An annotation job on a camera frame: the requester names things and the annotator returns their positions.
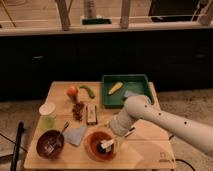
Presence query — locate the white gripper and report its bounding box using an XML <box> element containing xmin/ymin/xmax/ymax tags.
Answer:
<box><xmin>109</xmin><ymin>109</ymin><xmax>136</xmax><ymax>136</ymax></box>

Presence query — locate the white black brush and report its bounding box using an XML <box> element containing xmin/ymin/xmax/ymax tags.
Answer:
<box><xmin>97</xmin><ymin>139</ymin><xmax>114</xmax><ymax>153</ymax></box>

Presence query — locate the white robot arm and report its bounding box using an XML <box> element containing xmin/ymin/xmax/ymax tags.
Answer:
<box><xmin>109</xmin><ymin>95</ymin><xmax>213</xmax><ymax>157</ymax></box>

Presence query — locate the red bowl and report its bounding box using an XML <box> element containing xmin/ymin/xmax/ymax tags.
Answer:
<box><xmin>84</xmin><ymin>131</ymin><xmax>116</xmax><ymax>162</ymax></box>

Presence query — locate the dark brown bowl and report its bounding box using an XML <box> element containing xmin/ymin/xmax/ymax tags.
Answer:
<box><xmin>36</xmin><ymin>130</ymin><xmax>64</xmax><ymax>159</ymax></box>

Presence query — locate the wooden block sponge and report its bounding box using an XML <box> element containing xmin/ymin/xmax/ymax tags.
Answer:
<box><xmin>86</xmin><ymin>105</ymin><xmax>98</xmax><ymax>125</ymax></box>

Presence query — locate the green tray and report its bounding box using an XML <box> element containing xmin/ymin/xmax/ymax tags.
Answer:
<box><xmin>102</xmin><ymin>74</ymin><xmax>154</xmax><ymax>109</ymax></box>

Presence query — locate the yellow corn cob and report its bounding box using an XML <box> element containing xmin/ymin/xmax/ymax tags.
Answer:
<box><xmin>108</xmin><ymin>82</ymin><xmax>123</xmax><ymax>95</ymax></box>

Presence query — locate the bunch of red grapes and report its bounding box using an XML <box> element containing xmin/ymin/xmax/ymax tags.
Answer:
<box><xmin>72</xmin><ymin>101</ymin><xmax>84</xmax><ymax>121</ymax></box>

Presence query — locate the grey cloth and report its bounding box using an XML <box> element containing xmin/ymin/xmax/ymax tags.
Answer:
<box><xmin>63</xmin><ymin>125</ymin><xmax>87</xmax><ymax>146</ymax></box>

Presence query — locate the orange tomato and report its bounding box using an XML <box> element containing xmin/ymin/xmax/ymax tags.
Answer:
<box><xmin>66</xmin><ymin>86</ymin><xmax>78</xmax><ymax>97</ymax></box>

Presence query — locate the metal fork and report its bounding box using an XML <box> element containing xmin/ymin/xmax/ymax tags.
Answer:
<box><xmin>45</xmin><ymin>122</ymin><xmax>69</xmax><ymax>154</ymax></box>

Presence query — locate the green cup with white lid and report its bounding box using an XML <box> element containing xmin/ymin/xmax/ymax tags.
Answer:
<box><xmin>39</xmin><ymin>102</ymin><xmax>55</xmax><ymax>131</ymax></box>

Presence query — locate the black pole stand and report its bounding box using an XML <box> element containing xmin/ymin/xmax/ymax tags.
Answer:
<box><xmin>10</xmin><ymin>122</ymin><xmax>24</xmax><ymax>171</ymax></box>

